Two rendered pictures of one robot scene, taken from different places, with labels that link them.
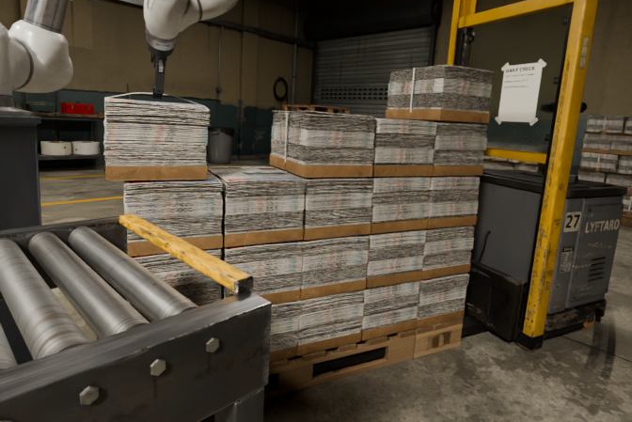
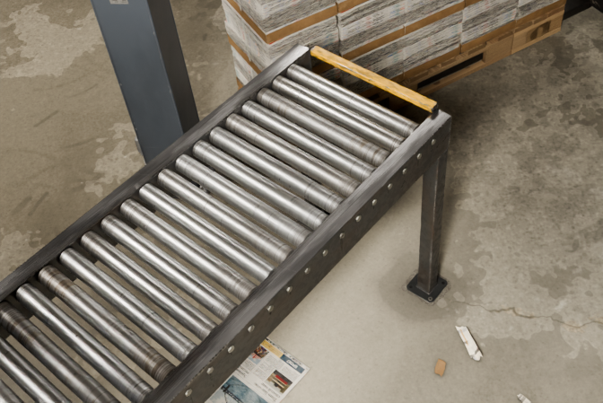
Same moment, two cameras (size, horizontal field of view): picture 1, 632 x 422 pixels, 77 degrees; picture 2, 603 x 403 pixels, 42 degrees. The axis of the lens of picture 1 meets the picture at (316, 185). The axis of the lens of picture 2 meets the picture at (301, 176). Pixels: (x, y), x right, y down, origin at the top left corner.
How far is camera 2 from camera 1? 164 cm
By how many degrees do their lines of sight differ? 38
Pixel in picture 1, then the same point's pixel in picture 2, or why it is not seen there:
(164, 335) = (417, 144)
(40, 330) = (365, 150)
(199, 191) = not seen: outside the picture
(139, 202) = (271, 1)
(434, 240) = not seen: outside the picture
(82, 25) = not seen: outside the picture
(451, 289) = not seen: outside the picture
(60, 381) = (399, 170)
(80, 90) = not seen: outside the picture
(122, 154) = not seen: outside the picture
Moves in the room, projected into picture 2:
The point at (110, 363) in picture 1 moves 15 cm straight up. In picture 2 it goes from (408, 160) to (410, 118)
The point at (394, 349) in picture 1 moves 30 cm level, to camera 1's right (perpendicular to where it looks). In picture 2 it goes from (492, 51) to (561, 44)
